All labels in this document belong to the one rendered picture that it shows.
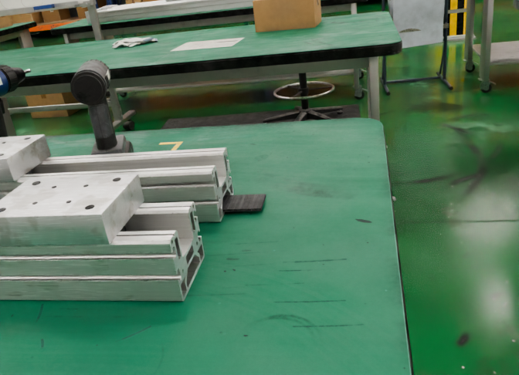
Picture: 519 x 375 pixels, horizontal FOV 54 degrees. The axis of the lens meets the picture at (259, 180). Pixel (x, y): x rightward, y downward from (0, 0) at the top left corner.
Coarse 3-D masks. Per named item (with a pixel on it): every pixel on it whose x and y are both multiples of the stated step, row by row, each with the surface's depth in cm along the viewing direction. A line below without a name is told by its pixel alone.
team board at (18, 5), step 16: (0, 0) 352; (16, 0) 350; (32, 0) 348; (48, 0) 346; (64, 0) 344; (80, 0) 342; (96, 16) 348; (96, 32) 353; (112, 96) 372; (16, 112) 392; (128, 112) 398; (128, 128) 394
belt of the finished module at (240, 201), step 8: (224, 200) 82; (232, 200) 82; (240, 200) 81; (248, 200) 81; (256, 200) 81; (264, 200) 81; (224, 208) 79; (232, 208) 79; (240, 208) 79; (248, 208) 78; (256, 208) 78
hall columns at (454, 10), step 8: (448, 0) 547; (456, 0) 546; (464, 0) 544; (448, 8) 551; (456, 8) 549; (464, 8) 547; (448, 16) 554; (456, 16) 552; (464, 16) 551; (456, 24) 556; (464, 24) 554; (448, 32) 561; (456, 32) 559; (464, 32) 558
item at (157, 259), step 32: (128, 224) 66; (160, 224) 65; (192, 224) 66; (0, 256) 63; (32, 256) 62; (64, 256) 62; (96, 256) 61; (128, 256) 60; (160, 256) 59; (192, 256) 64; (0, 288) 64; (32, 288) 63; (64, 288) 62; (96, 288) 62; (128, 288) 61; (160, 288) 60
